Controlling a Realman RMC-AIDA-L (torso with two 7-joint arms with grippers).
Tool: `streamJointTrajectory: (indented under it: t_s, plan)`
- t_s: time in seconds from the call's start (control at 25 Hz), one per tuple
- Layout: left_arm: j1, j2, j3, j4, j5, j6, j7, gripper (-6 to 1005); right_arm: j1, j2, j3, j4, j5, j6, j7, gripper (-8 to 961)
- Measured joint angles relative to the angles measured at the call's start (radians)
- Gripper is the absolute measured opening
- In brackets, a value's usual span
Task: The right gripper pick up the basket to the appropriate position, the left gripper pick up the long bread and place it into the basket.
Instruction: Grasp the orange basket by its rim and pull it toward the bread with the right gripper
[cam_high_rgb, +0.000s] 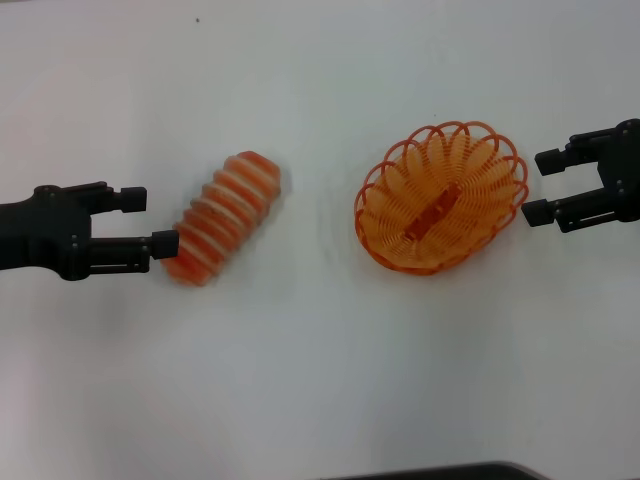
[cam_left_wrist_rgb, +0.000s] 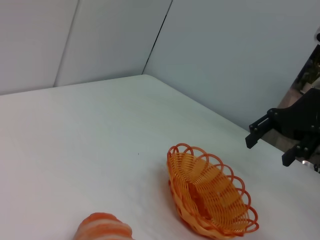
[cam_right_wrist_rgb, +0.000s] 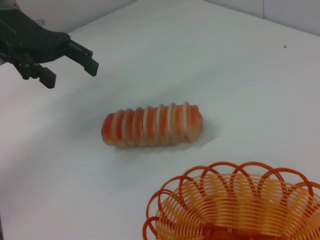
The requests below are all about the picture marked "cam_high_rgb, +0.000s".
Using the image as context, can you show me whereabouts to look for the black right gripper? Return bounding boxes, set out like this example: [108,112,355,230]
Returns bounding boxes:
[521,117,640,235]

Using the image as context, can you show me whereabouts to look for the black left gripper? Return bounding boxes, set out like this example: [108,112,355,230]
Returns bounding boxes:
[0,180,181,282]

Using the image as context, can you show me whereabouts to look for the orange striped toy shrimp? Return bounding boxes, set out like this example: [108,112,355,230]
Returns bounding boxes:
[163,149,282,289]

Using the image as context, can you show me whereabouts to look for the orange woven plastic basket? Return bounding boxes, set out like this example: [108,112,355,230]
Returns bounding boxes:
[354,119,530,275]

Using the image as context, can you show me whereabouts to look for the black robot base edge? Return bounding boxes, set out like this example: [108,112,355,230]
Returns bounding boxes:
[344,459,547,480]

